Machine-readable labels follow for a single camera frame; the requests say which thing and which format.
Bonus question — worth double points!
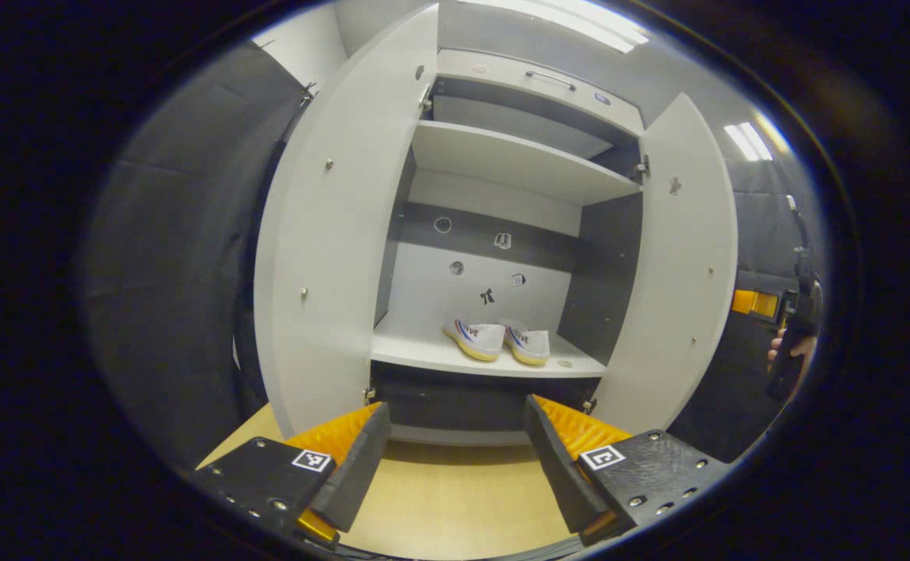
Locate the black backdrop cloth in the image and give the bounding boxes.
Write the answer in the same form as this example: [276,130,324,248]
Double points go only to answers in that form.
[77,43,824,468]

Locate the long ceiling light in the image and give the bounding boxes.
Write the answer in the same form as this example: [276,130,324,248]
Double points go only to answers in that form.
[455,0,649,54]

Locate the small ceiling light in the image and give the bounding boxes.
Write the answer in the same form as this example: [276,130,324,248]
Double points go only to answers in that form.
[724,122,774,162]

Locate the white canvas shoe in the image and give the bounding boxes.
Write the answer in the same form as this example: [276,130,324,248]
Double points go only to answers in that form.
[504,326,551,366]
[443,318,505,362]

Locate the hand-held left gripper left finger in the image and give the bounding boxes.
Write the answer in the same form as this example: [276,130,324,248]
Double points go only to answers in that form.
[190,401,392,546]

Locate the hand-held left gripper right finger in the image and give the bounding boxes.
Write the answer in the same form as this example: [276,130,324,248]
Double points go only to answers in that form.
[524,393,728,546]

